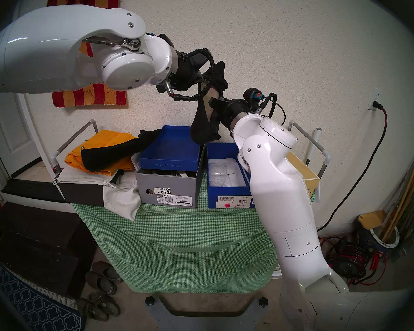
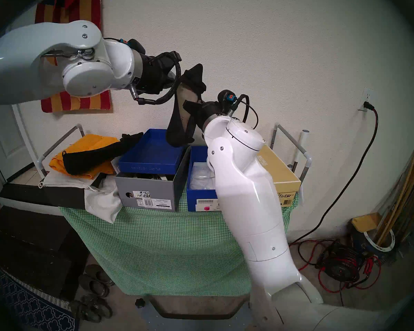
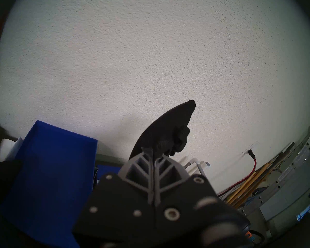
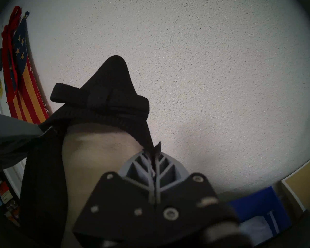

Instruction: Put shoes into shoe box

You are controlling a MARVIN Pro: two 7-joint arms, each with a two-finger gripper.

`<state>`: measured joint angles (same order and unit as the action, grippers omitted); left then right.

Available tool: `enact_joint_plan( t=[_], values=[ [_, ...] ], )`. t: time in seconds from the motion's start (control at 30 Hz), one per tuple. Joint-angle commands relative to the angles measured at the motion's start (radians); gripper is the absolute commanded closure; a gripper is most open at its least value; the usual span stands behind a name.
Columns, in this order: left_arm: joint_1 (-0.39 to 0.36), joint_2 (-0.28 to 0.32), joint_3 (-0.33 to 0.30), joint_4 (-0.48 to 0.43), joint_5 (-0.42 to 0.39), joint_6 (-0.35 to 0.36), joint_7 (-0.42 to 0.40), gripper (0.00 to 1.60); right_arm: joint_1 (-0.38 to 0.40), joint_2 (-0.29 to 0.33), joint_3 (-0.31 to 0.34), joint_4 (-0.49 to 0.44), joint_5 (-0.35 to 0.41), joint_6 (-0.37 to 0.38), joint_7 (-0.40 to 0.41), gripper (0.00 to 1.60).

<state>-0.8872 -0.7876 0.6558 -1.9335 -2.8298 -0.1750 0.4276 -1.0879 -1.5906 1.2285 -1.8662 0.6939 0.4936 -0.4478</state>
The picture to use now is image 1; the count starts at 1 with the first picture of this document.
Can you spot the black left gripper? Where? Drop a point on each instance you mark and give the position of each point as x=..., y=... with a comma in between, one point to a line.
x=188, y=71

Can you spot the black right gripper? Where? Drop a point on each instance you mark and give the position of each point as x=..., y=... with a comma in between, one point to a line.
x=238, y=109

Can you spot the black shoe with bow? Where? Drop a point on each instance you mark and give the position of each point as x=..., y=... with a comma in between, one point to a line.
x=201, y=127

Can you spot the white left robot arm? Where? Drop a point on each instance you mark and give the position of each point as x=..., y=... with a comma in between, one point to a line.
x=48, y=47

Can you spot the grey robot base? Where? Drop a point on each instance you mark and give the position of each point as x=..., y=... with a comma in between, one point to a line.
x=158, y=318

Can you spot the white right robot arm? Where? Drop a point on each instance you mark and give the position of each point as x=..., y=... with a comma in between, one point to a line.
x=283, y=196

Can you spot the blue shoe box lid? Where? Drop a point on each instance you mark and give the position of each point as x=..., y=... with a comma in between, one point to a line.
x=172, y=149

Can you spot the blue shoe box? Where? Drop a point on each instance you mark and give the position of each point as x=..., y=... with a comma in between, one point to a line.
x=227, y=192

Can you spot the grey shoe box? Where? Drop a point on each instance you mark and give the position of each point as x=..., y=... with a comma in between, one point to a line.
x=169, y=187

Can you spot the tan shoe box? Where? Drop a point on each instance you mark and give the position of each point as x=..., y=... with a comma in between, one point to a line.
x=307, y=175

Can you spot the black shoe box lid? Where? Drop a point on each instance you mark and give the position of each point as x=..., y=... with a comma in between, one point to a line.
x=38, y=190

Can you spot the dark grey floor shoe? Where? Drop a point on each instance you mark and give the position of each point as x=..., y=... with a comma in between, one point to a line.
x=107, y=271
x=105, y=304
x=100, y=282
x=91, y=310

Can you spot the white tissue paper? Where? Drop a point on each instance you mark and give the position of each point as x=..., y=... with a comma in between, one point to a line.
x=224, y=171

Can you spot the white paper sheet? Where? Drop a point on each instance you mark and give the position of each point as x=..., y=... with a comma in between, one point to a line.
x=135, y=161

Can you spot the white plastic pipe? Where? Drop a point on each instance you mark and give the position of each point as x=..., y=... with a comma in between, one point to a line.
x=314, y=144

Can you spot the orange cloth bag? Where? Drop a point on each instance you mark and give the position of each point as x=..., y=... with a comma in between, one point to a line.
x=100, y=140

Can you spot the white cloth bag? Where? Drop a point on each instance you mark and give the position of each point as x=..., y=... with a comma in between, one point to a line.
x=122, y=197

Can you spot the green checkered tablecloth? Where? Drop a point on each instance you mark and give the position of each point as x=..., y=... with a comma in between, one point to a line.
x=193, y=244

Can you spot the white floor scale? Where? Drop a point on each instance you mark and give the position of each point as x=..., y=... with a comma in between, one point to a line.
x=276, y=272

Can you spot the white door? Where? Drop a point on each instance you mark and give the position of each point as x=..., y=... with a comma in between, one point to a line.
x=10, y=140

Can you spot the black round knob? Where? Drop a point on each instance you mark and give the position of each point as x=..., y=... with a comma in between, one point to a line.
x=263, y=302
x=150, y=301

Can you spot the bundle of wooden sticks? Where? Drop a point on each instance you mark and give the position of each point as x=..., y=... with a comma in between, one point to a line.
x=410, y=192

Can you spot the blue white bucket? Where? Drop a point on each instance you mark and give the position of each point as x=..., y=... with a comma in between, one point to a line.
x=383, y=242

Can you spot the dark wooden cabinet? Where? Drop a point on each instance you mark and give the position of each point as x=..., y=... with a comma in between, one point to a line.
x=38, y=240

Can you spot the blue patterned rug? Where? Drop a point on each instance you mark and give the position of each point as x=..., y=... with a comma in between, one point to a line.
x=38, y=304

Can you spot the grey cart rail pipe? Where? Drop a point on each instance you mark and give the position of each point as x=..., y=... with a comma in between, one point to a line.
x=310, y=139

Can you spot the red yellow striped wall cloth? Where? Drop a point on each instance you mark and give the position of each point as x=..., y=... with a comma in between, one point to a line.
x=89, y=96

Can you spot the white metal rack frame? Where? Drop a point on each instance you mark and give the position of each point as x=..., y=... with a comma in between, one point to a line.
x=70, y=140

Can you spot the white wall outlet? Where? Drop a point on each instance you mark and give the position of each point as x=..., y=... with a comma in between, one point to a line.
x=374, y=96

